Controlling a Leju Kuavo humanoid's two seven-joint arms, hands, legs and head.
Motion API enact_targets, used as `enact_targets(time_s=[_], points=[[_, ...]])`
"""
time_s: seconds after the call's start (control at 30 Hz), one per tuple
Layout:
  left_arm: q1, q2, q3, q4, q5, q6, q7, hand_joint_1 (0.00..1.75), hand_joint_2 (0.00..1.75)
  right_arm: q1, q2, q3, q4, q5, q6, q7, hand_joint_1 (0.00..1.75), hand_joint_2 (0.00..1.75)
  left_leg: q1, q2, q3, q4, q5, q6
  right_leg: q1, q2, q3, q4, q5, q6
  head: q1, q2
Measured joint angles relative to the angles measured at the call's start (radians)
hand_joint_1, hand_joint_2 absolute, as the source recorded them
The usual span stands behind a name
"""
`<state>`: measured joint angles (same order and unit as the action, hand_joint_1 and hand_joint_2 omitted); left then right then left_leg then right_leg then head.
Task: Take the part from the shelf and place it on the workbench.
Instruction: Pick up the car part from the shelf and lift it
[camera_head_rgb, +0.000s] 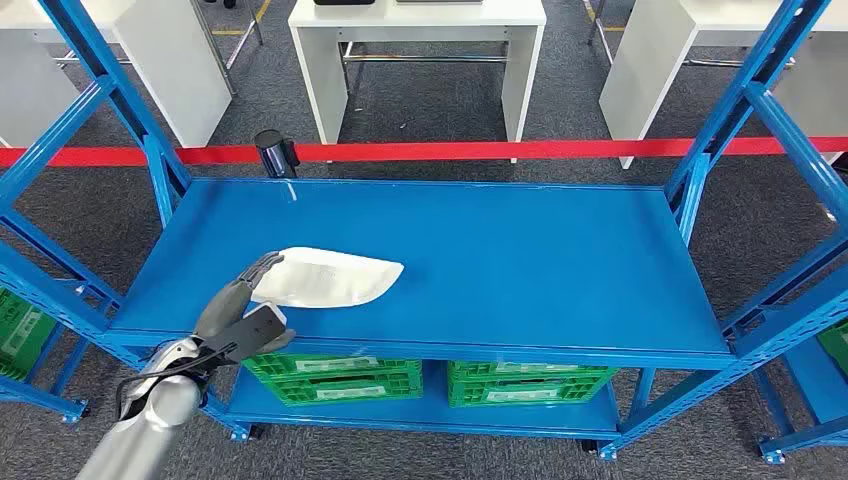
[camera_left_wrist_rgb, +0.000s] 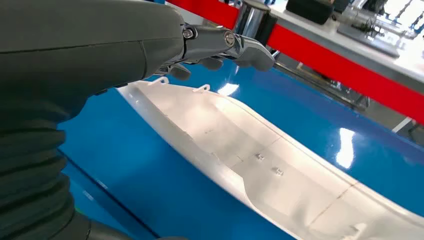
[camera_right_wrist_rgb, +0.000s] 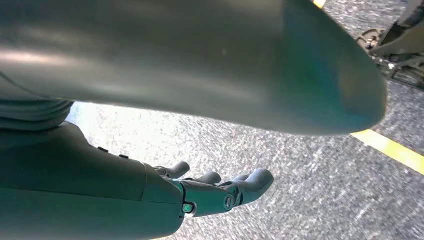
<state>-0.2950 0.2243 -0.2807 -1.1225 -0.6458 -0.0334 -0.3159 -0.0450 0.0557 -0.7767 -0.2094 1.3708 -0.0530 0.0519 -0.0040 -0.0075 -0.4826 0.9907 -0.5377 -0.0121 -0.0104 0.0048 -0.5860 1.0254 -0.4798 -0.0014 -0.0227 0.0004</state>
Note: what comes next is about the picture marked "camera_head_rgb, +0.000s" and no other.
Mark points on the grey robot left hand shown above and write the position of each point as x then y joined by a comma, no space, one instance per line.
222,308

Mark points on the white curved plastic part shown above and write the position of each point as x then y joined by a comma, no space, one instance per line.
324,278

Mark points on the red barrier belt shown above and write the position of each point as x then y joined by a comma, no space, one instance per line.
99,157
530,150

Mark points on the black flat device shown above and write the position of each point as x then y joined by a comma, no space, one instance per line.
344,2

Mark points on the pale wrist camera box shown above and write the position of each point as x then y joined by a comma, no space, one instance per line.
248,334

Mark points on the black stanchion post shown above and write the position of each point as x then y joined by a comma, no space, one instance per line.
273,152

